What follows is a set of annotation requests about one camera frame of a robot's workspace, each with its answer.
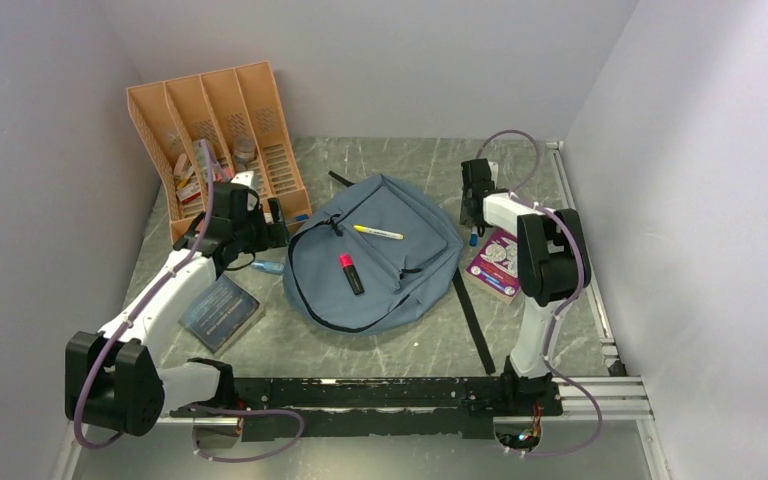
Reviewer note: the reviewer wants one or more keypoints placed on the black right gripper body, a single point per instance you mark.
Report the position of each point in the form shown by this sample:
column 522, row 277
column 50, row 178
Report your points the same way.
column 469, row 219

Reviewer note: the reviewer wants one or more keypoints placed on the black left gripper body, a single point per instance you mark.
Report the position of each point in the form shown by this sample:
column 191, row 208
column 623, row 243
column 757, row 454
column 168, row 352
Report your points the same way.
column 251, row 231

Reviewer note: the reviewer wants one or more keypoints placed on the white marker yellow cap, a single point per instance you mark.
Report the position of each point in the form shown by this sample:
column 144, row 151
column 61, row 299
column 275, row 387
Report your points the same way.
column 378, row 232

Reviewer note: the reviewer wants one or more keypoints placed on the blue grey student backpack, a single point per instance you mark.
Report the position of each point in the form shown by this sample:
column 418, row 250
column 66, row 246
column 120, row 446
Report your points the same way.
column 403, row 279

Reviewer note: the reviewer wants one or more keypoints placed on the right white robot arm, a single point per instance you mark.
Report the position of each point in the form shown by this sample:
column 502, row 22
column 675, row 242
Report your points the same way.
column 552, row 262

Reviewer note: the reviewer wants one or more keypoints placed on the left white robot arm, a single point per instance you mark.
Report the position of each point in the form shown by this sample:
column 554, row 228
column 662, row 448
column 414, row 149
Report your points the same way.
column 111, row 378

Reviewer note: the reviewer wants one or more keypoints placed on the blue correction tape dispenser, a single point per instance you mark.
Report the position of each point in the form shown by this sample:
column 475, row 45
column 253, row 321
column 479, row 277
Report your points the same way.
column 269, row 267

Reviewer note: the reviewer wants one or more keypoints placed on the red white small box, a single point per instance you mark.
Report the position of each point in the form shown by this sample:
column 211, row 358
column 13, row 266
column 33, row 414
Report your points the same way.
column 189, row 192

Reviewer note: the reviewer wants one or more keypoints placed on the grey round jar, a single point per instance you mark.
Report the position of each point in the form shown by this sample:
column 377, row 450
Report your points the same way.
column 244, row 151

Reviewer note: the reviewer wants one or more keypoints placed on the purple picture book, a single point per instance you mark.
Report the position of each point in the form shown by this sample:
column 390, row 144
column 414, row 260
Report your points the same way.
column 494, row 267

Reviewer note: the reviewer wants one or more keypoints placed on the dark blue hardcover book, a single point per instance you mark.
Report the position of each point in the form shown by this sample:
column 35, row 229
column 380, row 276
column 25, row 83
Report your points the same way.
column 221, row 314

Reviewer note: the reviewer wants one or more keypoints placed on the peach plastic file organizer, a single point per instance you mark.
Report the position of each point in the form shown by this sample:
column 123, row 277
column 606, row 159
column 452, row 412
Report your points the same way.
column 219, row 106

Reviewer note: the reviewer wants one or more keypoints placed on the black mounting base rail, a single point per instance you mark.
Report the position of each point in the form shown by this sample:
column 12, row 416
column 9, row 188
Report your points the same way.
column 467, row 406

